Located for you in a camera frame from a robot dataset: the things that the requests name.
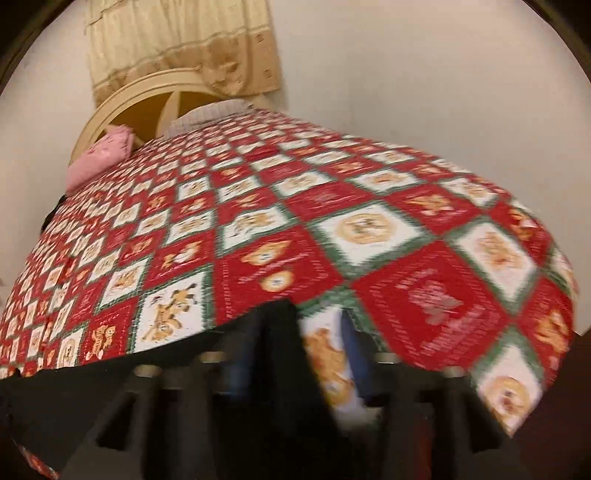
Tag dark dotted mattress base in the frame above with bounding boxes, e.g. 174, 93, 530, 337
514, 333, 591, 480

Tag beige window curtain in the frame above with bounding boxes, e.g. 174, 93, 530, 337
84, 0, 281, 104

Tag pink folded blanket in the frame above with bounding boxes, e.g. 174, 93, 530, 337
65, 125, 134, 195

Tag red teddy bear bedspread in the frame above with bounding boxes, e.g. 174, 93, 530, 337
0, 108, 581, 480

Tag black clothing heap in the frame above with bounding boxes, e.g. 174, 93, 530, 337
40, 195, 67, 235

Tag black pants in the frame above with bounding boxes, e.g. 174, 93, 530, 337
1, 318, 243, 472

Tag striped pillow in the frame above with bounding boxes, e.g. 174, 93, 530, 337
163, 99, 253, 138

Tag cream wooden headboard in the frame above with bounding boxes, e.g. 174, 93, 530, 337
68, 67, 274, 165

